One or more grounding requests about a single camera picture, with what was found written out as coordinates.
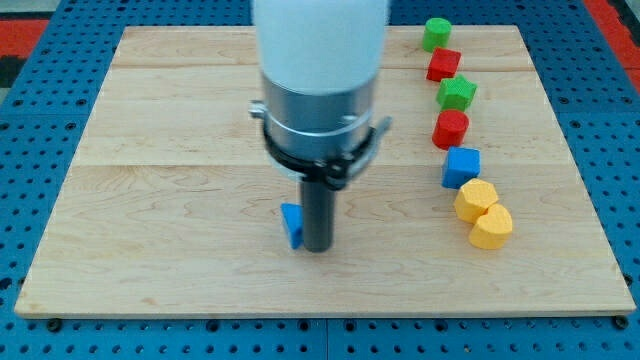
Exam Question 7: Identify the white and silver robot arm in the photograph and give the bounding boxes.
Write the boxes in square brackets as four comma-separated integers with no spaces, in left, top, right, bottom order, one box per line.
[251,0,390,188]

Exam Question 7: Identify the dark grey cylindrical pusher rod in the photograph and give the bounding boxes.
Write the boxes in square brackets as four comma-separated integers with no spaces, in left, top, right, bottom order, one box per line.
[300,182,335,253]

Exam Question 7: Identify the black clamp ring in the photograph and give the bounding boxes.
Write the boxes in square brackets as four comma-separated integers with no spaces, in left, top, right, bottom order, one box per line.
[261,124,377,192]

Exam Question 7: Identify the blue triangle block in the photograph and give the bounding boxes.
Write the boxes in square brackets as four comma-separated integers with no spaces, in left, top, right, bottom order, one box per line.
[280,203,303,250]

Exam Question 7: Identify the red cube block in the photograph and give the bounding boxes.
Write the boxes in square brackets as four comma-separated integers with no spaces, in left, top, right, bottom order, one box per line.
[426,47,462,82]

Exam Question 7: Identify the green cylinder block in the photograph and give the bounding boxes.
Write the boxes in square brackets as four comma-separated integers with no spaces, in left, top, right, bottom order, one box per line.
[422,17,452,52]

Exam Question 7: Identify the green star block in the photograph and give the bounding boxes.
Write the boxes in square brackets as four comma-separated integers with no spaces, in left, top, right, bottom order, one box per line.
[436,75,478,111]

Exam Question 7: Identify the blue cube block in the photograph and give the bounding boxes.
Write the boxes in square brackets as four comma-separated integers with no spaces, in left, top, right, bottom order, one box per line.
[441,146,481,189]

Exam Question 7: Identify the yellow heart block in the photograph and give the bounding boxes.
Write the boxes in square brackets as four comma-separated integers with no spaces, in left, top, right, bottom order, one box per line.
[468,203,513,250]

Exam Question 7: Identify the light wooden board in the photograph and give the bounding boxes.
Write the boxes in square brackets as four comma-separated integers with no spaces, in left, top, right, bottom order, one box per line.
[15,25,636,319]

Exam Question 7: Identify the red cylinder block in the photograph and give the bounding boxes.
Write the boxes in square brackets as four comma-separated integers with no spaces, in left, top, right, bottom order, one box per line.
[432,109,470,150]

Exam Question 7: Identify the yellow hexagon block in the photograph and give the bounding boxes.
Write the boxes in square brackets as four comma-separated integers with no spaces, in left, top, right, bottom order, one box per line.
[453,178,499,223]

